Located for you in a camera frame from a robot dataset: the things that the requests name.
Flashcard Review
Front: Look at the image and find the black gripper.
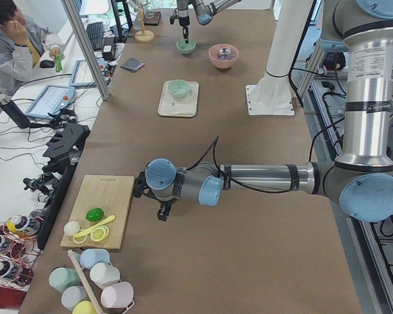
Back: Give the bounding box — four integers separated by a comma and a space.
170, 9, 190, 44
132, 171, 170, 222

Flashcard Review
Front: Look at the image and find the green bowl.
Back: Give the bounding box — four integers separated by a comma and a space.
176, 39, 196, 55
168, 79, 191, 98

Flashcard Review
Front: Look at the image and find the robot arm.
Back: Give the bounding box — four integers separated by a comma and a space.
133, 1, 393, 222
170, 0, 240, 44

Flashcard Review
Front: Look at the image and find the black tray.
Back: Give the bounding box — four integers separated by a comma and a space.
144, 11, 161, 26

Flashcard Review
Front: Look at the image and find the wooden mug tree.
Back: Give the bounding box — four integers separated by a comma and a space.
134, 1, 154, 43

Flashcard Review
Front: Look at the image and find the metal scoop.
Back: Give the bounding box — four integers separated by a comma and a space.
217, 47, 232, 60

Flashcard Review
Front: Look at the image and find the pink bowl with ice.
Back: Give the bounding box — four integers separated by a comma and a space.
208, 44, 239, 69

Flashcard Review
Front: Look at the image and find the yellow plastic knife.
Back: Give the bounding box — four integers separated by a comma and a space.
73, 215, 116, 237

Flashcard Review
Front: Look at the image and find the wooden cutting board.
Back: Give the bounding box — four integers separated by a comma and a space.
60, 174, 136, 252

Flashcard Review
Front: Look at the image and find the green bowl on tray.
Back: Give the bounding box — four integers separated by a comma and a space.
168, 79, 191, 98

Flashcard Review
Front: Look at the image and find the grey folded cloth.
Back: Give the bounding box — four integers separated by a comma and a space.
121, 57, 145, 73

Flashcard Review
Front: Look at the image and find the lemon slice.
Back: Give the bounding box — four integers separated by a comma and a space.
72, 235, 88, 245
90, 225, 109, 242

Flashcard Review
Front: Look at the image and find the green lime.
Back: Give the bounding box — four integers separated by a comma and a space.
86, 207, 105, 222

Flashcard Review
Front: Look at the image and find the cream rabbit tray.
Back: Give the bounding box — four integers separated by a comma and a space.
157, 80, 199, 118

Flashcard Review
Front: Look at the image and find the blue cup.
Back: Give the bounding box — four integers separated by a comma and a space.
80, 249, 111, 270

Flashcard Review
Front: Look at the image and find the white cup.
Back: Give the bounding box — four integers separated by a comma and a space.
89, 262, 121, 289

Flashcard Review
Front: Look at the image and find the black keyboard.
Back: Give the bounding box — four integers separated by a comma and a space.
86, 22, 104, 51

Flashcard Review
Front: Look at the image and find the white garlic bulb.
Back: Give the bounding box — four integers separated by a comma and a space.
64, 220, 81, 236

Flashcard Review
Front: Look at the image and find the pink cup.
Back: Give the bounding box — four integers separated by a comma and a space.
100, 281, 134, 309

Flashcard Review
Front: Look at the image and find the teach pendant tablet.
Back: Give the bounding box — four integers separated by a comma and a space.
69, 60, 96, 88
25, 84, 75, 120

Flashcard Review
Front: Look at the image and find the black tool stand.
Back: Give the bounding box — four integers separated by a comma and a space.
23, 123, 90, 198

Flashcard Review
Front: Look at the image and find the green cup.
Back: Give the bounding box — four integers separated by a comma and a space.
48, 267, 81, 293

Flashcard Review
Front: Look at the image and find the yellow cup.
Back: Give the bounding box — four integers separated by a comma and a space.
72, 300, 97, 314

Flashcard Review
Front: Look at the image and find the grey cup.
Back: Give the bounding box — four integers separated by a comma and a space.
61, 286, 88, 311

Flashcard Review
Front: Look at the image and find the seated person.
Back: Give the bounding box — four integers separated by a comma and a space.
0, 1, 64, 96

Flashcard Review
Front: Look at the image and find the aluminium frame post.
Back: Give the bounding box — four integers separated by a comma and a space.
61, 0, 109, 101

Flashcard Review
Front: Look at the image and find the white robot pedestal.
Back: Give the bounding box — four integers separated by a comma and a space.
246, 0, 315, 116

